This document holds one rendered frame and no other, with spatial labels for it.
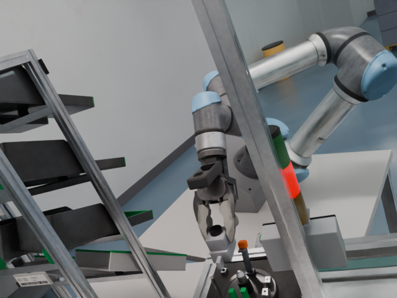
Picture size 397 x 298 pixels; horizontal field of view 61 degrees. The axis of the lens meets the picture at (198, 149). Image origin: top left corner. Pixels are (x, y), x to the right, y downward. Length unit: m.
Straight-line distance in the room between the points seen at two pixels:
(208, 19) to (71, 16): 3.90
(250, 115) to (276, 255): 0.26
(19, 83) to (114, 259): 0.42
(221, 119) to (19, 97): 0.44
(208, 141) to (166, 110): 4.03
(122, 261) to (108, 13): 3.99
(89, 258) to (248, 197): 0.64
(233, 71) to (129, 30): 4.32
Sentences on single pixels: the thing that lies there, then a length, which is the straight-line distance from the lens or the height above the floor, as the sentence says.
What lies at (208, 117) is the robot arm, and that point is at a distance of 0.81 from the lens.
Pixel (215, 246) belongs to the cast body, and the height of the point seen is 1.15.
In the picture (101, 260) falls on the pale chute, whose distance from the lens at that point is 0.96.
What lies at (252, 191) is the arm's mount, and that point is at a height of 0.95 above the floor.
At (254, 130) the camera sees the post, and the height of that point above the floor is 1.44.
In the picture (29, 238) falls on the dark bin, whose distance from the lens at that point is 0.79.
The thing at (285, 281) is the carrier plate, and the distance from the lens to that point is 0.89.
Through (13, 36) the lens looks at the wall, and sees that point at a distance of 3.90.
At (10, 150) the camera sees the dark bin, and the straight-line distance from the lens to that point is 0.68.
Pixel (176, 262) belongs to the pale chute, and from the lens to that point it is 0.98.
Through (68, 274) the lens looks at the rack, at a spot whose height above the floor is 1.29.
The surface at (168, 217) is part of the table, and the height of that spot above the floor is 0.86.
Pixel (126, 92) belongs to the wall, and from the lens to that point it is 4.40.
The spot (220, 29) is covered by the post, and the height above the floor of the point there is 1.57.
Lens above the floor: 1.59
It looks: 19 degrees down
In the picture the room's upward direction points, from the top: 23 degrees counter-clockwise
